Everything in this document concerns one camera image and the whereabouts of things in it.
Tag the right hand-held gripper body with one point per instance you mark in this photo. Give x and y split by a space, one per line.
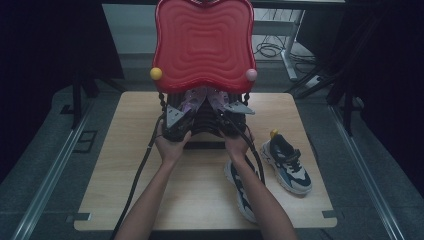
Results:
233 125

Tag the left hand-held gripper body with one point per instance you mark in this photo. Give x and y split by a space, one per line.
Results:
178 128

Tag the navy and white sneaker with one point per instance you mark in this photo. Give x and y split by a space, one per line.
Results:
290 166
241 196

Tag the person's right hand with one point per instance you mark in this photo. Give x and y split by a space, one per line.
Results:
238 146

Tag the person's left hand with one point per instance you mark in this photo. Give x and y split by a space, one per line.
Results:
171 150

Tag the black metal stand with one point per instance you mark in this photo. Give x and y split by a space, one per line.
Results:
348 100
77 100

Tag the black curtain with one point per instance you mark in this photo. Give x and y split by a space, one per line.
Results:
393 83

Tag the white metal desk frame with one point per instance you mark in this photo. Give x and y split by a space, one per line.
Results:
289 50

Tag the aluminium floor rail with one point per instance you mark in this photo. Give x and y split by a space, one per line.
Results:
50 173
363 166

